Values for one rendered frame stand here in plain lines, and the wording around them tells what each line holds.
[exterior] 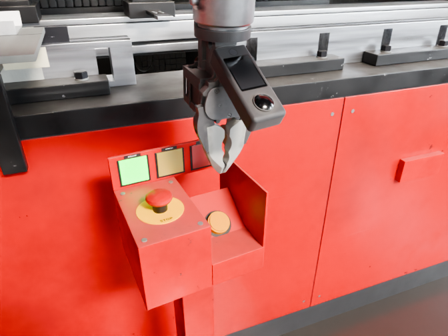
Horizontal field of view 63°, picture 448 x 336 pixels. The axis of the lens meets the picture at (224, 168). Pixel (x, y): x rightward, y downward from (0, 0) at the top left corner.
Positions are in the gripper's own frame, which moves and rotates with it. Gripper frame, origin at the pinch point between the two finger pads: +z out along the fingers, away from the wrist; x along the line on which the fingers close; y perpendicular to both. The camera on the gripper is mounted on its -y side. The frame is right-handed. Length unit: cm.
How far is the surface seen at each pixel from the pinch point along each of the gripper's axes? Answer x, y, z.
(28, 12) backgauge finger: 21, 60, -12
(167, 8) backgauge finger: -11, 57, -12
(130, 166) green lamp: 11.9, 9.9, 2.7
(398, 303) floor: -79, 6, 85
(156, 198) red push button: 10.5, 0.6, 2.9
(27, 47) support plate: 22.4, 20.2, -14.5
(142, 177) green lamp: 10.2, 9.7, 5.1
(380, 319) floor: -68, 3, 84
